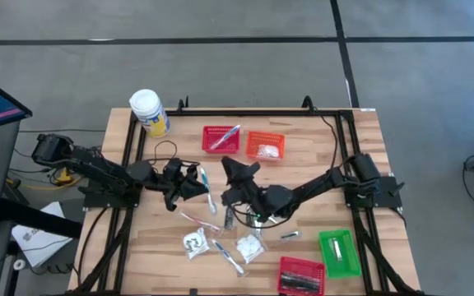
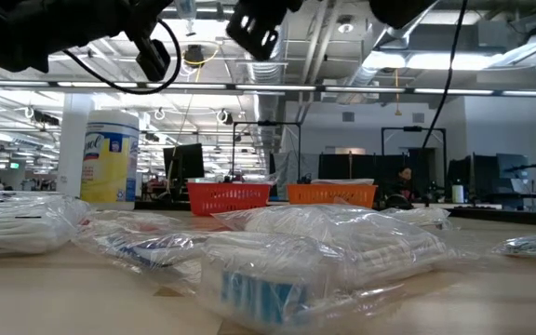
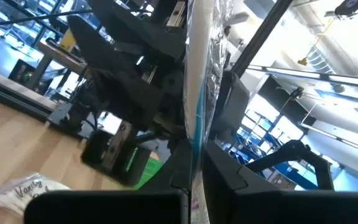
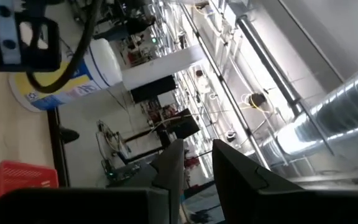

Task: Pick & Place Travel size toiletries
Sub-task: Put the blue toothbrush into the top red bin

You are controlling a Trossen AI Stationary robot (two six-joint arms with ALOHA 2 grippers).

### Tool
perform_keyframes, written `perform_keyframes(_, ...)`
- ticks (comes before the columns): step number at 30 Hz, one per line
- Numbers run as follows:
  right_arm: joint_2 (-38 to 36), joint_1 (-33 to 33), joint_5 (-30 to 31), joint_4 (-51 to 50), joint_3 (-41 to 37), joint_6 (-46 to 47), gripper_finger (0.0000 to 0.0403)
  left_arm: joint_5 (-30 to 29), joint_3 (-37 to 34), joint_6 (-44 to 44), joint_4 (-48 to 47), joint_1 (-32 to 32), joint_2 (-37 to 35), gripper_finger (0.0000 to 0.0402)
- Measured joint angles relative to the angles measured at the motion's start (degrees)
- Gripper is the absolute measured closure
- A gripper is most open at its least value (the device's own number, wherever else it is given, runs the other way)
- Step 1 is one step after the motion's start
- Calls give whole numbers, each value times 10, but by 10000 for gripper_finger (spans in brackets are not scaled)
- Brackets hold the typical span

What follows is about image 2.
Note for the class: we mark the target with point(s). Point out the bagged white cotton balls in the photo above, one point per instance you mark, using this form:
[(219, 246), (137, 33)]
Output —
[(342, 228)]

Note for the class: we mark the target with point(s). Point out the bagged toothbrush blue bristles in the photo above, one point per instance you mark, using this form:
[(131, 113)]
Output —
[(258, 293)]

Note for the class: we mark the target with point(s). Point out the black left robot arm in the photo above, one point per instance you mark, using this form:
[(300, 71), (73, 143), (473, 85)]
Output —
[(40, 28)]

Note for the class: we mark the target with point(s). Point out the round ceiling sensor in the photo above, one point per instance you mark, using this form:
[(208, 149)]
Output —
[(345, 25)]

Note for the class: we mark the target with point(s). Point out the rig LED light bar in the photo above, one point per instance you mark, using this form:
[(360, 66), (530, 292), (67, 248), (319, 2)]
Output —
[(320, 88)]

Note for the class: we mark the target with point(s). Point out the black background monitor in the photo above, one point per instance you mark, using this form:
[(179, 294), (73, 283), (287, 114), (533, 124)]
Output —
[(184, 163)]

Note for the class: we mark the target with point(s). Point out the black partition panel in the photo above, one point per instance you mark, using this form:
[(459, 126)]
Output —
[(352, 170)]

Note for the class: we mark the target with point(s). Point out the small red mesh basket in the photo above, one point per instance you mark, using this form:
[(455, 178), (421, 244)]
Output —
[(226, 197)]

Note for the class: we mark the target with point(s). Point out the orange mesh basket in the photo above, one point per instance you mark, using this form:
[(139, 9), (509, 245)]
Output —
[(333, 194)]

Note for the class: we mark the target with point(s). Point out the person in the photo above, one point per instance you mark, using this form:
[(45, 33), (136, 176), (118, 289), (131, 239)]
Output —
[(405, 179)]

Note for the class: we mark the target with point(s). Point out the Lysol wipes canister yellow label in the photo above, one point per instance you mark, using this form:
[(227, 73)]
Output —
[(110, 163)]

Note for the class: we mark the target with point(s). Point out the white building column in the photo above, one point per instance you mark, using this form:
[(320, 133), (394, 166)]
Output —
[(70, 158)]

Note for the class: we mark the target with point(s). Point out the white cup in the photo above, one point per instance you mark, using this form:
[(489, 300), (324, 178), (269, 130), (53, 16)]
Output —
[(458, 194)]

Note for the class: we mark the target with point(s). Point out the black desk monitor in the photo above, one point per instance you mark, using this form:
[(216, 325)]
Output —
[(482, 177)]

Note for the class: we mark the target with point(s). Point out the bagged silver nail clipper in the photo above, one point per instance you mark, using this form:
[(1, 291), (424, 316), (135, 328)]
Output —
[(535, 245)]

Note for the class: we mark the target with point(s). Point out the silver air duct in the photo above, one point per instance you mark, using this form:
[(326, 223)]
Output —
[(389, 42), (263, 72)]

